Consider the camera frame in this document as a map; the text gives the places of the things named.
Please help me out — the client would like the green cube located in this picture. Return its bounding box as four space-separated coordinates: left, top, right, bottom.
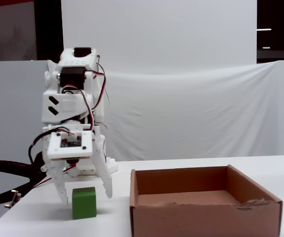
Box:
72 187 97 220

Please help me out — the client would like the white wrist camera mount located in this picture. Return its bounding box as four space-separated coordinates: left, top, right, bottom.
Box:
46 130 95 162

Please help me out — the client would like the brown cardboard box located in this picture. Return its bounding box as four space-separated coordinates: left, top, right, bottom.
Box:
129 164 283 237

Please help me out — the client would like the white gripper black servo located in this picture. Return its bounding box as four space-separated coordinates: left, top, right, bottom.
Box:
41 124 114 206

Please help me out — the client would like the white backdrop screen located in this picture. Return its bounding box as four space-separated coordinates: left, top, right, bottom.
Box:
61 0 258 75

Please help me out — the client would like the red white base cable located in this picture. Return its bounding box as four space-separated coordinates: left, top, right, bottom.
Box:
32 165 75 191

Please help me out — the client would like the white draped cloth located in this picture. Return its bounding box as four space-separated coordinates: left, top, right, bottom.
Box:
46 60 284 162

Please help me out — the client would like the small metal clamp screw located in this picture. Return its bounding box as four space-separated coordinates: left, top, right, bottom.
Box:
4 189 22 208

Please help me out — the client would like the light grey partition panel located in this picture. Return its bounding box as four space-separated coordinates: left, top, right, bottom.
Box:
0 60 49 173

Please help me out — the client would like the black camera cable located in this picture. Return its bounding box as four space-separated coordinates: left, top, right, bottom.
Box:
28 127 70 178

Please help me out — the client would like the red black white servo cable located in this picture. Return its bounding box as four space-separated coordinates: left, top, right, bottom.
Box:
62 85 95 130
91 55 110 131

